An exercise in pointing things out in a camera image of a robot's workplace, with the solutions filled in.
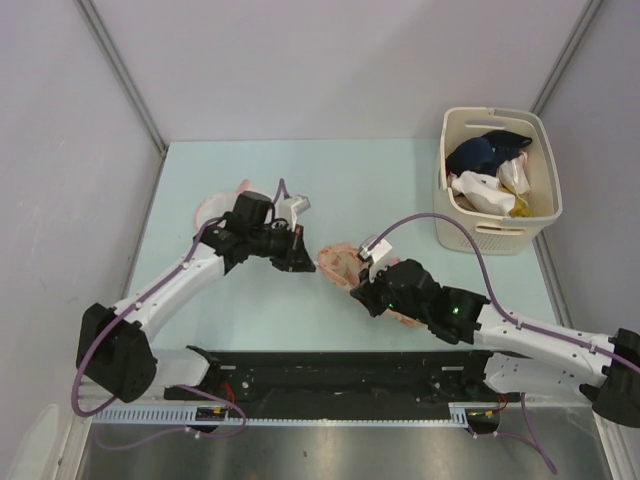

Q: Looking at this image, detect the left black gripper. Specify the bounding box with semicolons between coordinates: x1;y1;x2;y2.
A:
247;220;314;272

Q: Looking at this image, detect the dark navy garment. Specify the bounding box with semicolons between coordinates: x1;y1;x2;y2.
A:
445;130;533;176

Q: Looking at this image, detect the cream plastic laundry basket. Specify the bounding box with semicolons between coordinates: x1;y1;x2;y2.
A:
434;107;563;255

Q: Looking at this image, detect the floral orange bra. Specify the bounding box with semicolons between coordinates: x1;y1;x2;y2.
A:
317;240;431;329

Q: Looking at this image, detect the white slotted cable duct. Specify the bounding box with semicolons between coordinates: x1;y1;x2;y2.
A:
93;403;497;427

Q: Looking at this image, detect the yellow garment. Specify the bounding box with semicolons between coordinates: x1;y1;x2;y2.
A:
500;185;533;218

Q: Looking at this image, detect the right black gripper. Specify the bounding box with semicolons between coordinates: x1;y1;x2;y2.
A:
352;260;428;325

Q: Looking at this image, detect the white pink plastic bag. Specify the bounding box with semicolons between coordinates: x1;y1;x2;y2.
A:
497;151;531;196

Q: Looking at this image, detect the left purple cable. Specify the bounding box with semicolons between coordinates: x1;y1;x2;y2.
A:
72;178;301;441

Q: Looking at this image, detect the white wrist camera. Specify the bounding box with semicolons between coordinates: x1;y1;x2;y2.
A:
276;195;311;229
357;235;393;266

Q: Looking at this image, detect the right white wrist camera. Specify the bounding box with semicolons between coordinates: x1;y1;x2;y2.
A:
357;235;393;266

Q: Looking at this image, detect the purple cable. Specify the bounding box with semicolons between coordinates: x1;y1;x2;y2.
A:
72;178;301;441
367;213;640;474

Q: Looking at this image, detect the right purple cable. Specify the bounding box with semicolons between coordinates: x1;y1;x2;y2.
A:
367;213;640;474

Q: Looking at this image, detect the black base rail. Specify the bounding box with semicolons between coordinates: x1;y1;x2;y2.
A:
197;350;518;418

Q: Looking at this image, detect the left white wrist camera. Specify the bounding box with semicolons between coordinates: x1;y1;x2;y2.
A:
276;195;311;229

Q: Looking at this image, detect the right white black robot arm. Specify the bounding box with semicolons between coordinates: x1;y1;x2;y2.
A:
350;260;639;428

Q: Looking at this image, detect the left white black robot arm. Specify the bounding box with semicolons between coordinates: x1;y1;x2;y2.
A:
76;190;316;403

